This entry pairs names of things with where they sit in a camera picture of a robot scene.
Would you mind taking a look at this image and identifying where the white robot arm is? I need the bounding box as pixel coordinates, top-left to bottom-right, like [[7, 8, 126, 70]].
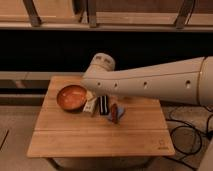
[[82, 53, 213, 106]]

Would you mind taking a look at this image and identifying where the orange ceramic bowl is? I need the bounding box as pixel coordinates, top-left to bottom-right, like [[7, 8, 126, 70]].
[[56, 85, 87, 111]]

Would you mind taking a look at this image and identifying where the blue cloth piece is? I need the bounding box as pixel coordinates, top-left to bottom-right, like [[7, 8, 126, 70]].
[[107, 105, 125, 121]]

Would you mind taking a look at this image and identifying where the reddish brown oblong object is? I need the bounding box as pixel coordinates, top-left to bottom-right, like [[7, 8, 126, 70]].
[[110, 103, 118, 124]]

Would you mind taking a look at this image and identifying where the white tube with cap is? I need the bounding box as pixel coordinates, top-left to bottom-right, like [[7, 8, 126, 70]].
[[83, 91, 97, 115]]

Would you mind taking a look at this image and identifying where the wooden table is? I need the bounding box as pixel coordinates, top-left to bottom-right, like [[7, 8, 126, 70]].
[[27, 76, 175, 158]]

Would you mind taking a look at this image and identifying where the black floor cable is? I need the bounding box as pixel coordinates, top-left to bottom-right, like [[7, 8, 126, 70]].
[[162, 105, 213, 171]]

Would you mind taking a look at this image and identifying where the wooden shelf frame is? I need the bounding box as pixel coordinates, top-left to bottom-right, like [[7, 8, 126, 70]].
[[0, 0, 213, 32]]

